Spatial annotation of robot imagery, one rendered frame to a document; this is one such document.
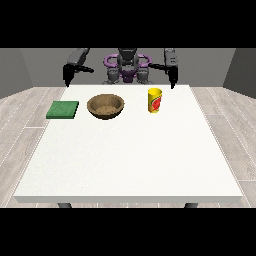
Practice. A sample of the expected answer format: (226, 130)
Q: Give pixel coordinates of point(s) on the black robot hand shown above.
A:
(69, 72)
(172, 73)

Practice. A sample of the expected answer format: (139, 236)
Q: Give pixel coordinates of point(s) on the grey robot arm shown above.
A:
(170, 57)
(78, 56)

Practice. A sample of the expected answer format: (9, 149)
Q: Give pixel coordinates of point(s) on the yellow cup with melon print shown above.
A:
(154, 100)

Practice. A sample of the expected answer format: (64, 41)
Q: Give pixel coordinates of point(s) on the green square pad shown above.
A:
(62, 109)

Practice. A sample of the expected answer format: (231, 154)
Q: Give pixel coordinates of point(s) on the brown wooden bowl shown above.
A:
(105, 106)

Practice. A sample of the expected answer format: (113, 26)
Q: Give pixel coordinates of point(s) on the grey robot trunk purple rings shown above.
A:
(126, 68)

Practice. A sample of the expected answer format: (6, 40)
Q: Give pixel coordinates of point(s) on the dark table leg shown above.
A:
(191, 205)
(65, 205)

